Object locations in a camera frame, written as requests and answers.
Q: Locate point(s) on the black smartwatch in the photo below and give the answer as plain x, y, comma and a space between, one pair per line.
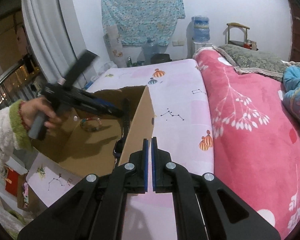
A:
118, 148

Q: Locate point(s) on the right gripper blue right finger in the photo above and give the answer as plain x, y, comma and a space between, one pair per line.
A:
154, 148

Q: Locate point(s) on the blue patterned wall cloth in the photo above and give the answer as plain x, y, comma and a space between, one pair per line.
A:
138, 20

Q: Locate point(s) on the wooden chair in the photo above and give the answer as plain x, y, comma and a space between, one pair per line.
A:
237, 34

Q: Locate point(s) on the dark red door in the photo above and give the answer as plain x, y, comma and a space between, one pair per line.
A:
295, 13

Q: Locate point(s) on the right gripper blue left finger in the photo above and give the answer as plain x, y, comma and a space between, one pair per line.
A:
145, 152

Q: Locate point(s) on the white curtain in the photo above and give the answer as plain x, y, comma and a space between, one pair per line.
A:
54, 34

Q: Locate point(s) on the grey floral pillow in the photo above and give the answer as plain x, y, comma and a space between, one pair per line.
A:
246, 61

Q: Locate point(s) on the brown cardboard box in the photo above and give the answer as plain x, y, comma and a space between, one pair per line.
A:
81, 152

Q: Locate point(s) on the blue patterned quilt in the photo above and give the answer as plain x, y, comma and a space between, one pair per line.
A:
291, 83

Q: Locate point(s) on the pink floral blanket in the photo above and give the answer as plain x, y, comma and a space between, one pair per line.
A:
256, 141

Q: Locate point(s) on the person's left hand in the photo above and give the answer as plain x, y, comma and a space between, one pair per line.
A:
29, 109

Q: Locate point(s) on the white plastic bag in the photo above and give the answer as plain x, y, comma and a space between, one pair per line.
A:
105, 67

